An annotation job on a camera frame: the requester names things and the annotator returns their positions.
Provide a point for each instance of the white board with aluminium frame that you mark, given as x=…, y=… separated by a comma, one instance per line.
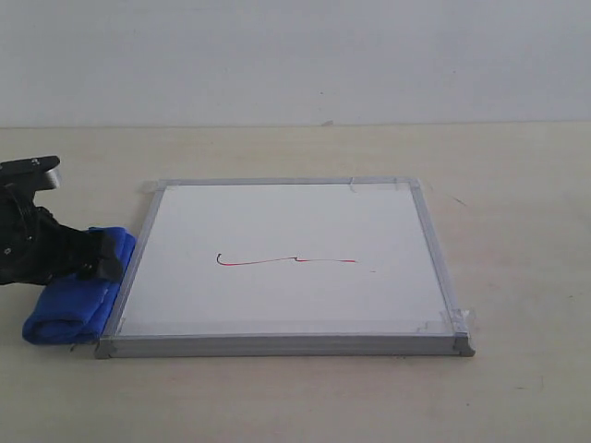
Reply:
x=286, y=267

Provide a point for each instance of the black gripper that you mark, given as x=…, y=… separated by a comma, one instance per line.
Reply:
x=36, y=248

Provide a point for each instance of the blue microfibre cloth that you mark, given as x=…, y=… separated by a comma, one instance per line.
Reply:
x=71, y=311

